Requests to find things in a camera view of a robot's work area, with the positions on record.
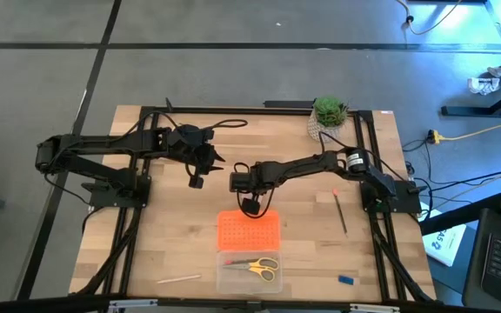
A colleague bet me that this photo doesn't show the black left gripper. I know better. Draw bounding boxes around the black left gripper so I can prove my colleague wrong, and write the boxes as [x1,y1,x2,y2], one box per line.
[167,123,227,176]

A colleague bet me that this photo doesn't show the orange pencil box lid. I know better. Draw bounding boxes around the orange pencil box lid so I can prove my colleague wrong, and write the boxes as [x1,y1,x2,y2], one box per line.
[217,210,282,252]

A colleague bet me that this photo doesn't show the yellow handled scissors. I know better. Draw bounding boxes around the yellow handled scissors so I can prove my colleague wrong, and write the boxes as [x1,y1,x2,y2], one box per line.
[223,256,281,283]

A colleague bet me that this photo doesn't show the pencil with orange eraser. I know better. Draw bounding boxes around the pencil with orange eraser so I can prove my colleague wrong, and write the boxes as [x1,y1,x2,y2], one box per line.
[331,187,349,236]

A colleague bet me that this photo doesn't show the clear plastic pencil box base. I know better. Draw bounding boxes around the clear plastic pencil box base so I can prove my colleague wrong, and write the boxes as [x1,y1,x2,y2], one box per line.
[215,250,284,296]

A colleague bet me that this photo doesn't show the light wooden pencil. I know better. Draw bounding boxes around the light wooden pencil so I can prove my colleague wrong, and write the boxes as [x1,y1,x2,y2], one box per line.
[156,273,203,285]

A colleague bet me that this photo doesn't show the green plant in patterned pot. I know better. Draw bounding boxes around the green plant in patterned pot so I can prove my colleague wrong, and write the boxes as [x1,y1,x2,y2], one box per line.
[306,96,351,144]

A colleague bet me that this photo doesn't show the white printed booklet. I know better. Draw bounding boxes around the white printed booklet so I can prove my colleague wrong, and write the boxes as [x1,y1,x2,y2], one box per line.
[421,210,468,268]

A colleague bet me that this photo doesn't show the black crossbeam with silver brackets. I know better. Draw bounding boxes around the black crossbeam with silver brackets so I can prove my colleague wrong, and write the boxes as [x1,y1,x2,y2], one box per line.
[0,294,501,313]

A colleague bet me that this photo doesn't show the black desk leg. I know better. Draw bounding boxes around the black desk leg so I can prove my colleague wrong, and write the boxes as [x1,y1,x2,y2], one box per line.
[440,73,501,118]

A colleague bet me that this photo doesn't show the person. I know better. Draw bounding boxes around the person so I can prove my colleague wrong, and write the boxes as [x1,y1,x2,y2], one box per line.
[467,60,501,97]

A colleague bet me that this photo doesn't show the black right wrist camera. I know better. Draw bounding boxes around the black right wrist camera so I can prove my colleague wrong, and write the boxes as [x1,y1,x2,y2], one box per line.
[241,196,262,216]

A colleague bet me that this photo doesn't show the black aluminium table frame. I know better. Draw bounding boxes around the black aluminium table frame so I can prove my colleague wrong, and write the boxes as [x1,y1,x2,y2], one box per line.
[75,97,438,304]

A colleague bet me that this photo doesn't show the black cable bundle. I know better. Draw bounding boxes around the black cable bundle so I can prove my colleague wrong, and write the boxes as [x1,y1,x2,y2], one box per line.
[401,137,501,212]

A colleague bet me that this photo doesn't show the yellow extension cable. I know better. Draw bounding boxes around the yellow extension cable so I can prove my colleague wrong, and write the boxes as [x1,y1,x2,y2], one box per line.
[426,118,501,145]

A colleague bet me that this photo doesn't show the white floor cable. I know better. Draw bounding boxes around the white floor cable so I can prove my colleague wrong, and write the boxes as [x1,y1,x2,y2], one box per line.
[396,0,464,37]

